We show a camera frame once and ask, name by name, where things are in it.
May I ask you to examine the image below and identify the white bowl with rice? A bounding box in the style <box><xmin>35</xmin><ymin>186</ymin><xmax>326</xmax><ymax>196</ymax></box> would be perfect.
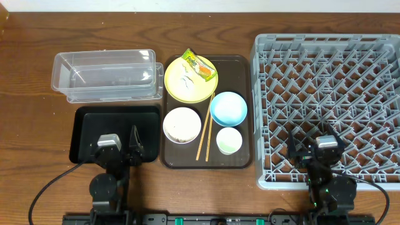
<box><xmin>162</xmin><ymin>107</ymin><xmax>201</xmax><ymax>144</ymax></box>

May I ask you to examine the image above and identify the white tissue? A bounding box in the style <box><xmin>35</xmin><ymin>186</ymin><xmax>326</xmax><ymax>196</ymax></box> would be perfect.
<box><xmin>178</xmin><ymin>64</ymin><xmax>194</xmax><ymax>91</ymax></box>

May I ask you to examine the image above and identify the yellow plate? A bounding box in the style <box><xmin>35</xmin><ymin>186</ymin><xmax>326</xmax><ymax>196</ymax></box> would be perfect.
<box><xmin>164</xmin><ymin>56</ymin><xmax>219</xmax><ymax>104</ymax></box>

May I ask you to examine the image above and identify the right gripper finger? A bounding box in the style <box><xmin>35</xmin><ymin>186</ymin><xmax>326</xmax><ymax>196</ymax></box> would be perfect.
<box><xmin>287</xmin><ymin>130</ymin><xmax>301</xmax><ymax>159</ymax></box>
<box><xmin>326</xmin><ymin>124</ymin><xmax>346</xmax><ymax>149</ymax></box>

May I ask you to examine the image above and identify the clear plastic waste bin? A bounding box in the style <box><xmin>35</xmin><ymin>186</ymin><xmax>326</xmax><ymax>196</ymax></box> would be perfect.
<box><xmin>51</xmin><ymin>49</ymin><xmax>164</xmax><ymax>103</ymax></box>

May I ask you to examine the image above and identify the grey dishwasher rack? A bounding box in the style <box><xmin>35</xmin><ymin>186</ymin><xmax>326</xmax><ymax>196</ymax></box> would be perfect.
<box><xmin>250</xmin><ymin>34</ymin><xmax>399</xmax><ymax>191</ymax></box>

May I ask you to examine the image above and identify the pale green cup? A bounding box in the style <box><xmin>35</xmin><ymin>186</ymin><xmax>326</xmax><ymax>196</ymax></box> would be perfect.
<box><xmin>216</xmin><ymin>127</ymin><xmax>243</xmax><ymax>155</ymax></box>

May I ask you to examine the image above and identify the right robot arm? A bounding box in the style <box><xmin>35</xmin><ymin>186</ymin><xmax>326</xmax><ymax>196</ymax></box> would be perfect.
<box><xmin>287</xmin><ymin>125</ymin><xmax>357</xmax><ymax>224</ymax></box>

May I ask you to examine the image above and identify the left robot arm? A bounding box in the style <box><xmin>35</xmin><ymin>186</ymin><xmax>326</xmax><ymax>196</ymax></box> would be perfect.
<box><xmin>88</xmin><ymin>126</ymin><xmax>144</xmax><ymax>225</ymax></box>

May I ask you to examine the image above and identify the wooden chopstick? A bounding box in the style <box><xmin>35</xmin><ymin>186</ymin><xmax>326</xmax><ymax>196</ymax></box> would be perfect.
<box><xmin>196</xmin><ymin>92</ymin><xmax>215</xmax><ymax>161</ymax></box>
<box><xmin>205</xmin><ymin>92</ymin><xmax>215</xmax><ymax>162</ymax></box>

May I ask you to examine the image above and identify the light blue bowl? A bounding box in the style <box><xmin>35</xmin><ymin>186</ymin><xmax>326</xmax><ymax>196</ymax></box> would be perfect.
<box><xmin>210</xmin><ymin>92</ymin><xmax>248</xmax><ymax>127</ymax></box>

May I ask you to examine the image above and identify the green orange snack wrapper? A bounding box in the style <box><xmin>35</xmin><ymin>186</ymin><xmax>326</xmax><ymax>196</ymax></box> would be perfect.
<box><xmin>181</xmin><ymin>48</ymin><xmax>218</xmax><ymax>81</ymax></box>

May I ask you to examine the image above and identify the dark brown serving tray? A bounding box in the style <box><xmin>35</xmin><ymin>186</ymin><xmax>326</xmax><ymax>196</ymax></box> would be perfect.
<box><xmin>160</xmin><ymin>56</ymin><xmax>254</xmax><ymax>169</ymax></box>

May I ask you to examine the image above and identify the left wooden chopstick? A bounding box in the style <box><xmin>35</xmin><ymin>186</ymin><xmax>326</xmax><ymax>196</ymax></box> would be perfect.
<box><xmin>196</xmin><ymin>92</ymin><xmax>215</xmax><ymax>161</ymax></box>

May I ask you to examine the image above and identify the right wooden chopstick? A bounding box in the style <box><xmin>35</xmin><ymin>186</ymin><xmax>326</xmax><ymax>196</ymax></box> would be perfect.
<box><xmin>205</xmin><ymin>92</ymin><xmax>215</xmax><ymax>162</ymax></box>

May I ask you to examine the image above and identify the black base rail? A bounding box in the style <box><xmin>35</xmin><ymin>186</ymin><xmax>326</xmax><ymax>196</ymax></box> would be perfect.
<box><xmin>61</xmin><ymin>212</ymin><xmax>376</xmax><ymax>225</ymax></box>

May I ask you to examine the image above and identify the black waste tray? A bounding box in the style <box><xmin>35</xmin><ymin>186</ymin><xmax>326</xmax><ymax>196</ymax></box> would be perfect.
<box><xmin>69</xmin><ymin>106</ymin><xmax>161</xmax><ymax>164</ymax></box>

